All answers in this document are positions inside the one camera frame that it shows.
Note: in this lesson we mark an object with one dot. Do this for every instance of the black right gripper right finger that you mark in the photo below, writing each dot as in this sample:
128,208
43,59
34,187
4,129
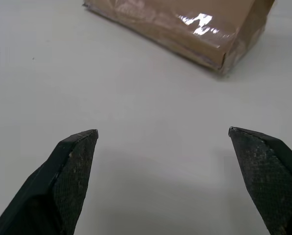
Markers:
271,176

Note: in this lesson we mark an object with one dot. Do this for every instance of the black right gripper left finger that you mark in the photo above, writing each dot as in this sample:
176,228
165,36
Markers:
55,186

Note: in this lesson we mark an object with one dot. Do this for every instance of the taped brown cardboard box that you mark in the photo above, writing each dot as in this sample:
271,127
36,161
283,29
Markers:
185,27

